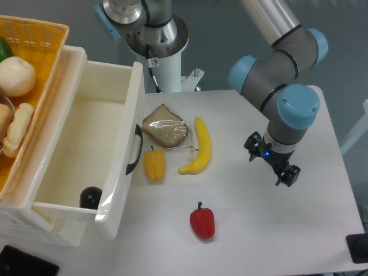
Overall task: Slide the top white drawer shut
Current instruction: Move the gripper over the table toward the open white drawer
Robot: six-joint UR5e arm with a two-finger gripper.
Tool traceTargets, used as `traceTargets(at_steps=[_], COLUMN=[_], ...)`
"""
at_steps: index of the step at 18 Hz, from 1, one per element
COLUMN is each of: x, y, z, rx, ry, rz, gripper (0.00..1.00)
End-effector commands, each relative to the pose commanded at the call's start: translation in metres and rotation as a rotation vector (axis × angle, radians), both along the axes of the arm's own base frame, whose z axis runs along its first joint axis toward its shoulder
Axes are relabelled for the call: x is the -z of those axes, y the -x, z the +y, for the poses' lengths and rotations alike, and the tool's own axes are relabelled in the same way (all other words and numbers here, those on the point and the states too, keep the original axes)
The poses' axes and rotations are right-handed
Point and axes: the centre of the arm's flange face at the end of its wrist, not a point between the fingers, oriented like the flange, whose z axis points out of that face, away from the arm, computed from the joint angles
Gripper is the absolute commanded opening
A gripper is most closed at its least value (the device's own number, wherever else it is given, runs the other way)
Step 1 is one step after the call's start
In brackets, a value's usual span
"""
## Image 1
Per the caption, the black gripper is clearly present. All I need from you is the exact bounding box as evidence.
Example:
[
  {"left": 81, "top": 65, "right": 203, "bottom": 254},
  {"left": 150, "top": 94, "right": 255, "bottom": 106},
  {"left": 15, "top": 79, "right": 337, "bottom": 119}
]
[{"left": 244, "top": 132, "right": 301, "bottom": 187}]

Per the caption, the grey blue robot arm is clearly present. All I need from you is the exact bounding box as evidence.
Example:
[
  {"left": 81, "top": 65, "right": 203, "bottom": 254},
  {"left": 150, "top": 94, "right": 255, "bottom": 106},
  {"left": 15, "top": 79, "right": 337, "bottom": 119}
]
[{"left": 94, "top": 1, "right": 328, "bottom": 186}]

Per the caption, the white top drawer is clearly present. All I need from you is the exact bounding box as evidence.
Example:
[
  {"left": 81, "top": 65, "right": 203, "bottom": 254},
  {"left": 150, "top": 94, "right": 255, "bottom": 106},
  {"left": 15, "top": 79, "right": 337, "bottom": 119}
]
[{"left": 33, "top": 61, "right": 145, "bottom": 239}]

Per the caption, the black round object in drawer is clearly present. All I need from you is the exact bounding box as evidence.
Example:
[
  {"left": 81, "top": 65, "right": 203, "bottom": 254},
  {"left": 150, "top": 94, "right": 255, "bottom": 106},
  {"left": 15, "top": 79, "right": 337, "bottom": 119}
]
[{"left": 79, "top": 186, "right": 102, "bottom": 210}]

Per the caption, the white drawer cabinet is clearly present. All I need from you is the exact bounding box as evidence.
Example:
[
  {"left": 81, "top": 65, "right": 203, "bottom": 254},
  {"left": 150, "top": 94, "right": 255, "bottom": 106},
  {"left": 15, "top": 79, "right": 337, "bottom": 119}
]
[{"left": 1, "top": 45, "right": 87, "bottom": 246}]

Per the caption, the yellow toy banana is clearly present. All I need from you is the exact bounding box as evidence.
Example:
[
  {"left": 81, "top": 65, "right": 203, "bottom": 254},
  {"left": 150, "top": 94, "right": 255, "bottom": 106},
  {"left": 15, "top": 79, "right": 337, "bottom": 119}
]
[{"left": 178, "top": 116, "right": 212, "bottom": 175}]

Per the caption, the red toy bell pepper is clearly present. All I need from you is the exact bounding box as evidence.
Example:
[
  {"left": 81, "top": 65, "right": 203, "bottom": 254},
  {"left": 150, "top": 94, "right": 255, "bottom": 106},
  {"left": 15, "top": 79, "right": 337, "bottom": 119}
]
[{"left": 189, "top": 201, "right": 216, "bottom": 240}]

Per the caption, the wrapped bread slice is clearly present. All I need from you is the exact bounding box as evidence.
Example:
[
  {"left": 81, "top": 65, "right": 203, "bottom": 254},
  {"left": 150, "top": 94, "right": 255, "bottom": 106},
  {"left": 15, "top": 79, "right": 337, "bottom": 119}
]
[{"left": 142, "top": 104, "right": 190, "bottom": 149}]

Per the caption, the yellow toy bell pepper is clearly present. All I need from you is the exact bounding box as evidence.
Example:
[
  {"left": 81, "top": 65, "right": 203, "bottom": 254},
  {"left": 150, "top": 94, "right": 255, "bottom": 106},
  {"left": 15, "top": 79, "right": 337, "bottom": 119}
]
[{"left": 144, "top": 146, "right": 166, "bottom": 182}]

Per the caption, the black device bottom right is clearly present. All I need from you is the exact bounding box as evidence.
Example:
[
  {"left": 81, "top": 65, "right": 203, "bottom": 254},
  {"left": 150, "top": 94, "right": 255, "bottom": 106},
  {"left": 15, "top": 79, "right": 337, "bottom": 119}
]
[{"left": 346, "top": 233, "right": 367, "bottom": 264}]

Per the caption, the black device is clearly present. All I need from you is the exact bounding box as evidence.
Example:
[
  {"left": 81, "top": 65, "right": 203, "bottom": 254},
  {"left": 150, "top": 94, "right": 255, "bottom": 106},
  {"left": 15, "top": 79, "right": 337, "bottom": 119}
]
[
  {"left": 346, "top": 233, "right": 367, "bottom": 264},
  {"left": 1, "top": 245, "right": 60, "bottom": 275}
]

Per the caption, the beige toy pastry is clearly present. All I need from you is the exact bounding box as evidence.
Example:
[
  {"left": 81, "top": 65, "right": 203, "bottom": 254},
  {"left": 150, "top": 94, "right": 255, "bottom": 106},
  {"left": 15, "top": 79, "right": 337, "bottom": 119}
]
[{"left": 2, "top": 103, "right": 34, "bottom": 158}]

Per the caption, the yellow wicker basket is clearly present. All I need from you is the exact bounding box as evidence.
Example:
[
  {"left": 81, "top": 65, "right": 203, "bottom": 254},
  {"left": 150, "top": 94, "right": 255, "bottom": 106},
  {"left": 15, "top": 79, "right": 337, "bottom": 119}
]
[{"left": 1, "top": 15, "right": 69, "bottom": 197}]

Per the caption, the white round toy onion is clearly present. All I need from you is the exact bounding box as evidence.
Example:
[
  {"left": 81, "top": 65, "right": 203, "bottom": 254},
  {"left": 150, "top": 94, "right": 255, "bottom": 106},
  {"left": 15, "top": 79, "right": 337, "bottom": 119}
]
[{"left": 1, "top": 56, "right": 36, "bottom": 97}]

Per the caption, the toy bread roll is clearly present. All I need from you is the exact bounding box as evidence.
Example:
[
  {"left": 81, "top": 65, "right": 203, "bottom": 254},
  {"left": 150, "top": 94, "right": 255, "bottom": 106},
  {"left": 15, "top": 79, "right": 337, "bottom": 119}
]
[{"left": 0, "top": 103, "right": 13, "bottom": 142}]

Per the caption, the black device bottom left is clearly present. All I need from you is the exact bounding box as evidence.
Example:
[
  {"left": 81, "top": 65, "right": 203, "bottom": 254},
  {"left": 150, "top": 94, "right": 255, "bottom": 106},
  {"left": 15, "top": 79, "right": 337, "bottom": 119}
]
[{"left": 1, "top": 245, "right": 60, "bottom": 275}]

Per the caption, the green toy pepper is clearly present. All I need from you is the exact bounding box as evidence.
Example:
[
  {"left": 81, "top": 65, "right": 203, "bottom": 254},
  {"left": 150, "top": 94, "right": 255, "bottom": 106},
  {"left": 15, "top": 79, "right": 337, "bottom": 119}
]
[{"left": 0, "top": 37, "right": 14, "bottom": 62}]

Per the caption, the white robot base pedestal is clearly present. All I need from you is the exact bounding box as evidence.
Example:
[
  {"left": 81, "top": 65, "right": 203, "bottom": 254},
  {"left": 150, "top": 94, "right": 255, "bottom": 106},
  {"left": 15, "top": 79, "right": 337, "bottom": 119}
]
[{"left": 123, "top": 16, "right": 205, "bottom": 94}]

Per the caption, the black drawer handle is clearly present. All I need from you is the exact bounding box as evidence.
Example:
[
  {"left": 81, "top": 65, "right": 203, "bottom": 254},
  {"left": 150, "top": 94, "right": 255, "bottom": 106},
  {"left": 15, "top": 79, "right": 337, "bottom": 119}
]
[{"left": 125, "top": 124, "right": 143, "bottom": 175}]

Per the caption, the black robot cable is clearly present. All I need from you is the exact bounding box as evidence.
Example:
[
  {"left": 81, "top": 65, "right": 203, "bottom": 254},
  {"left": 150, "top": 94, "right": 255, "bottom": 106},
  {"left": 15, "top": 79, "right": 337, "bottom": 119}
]
[{"left": 140, "top": 0, "right": 162, "bottom": 93}]

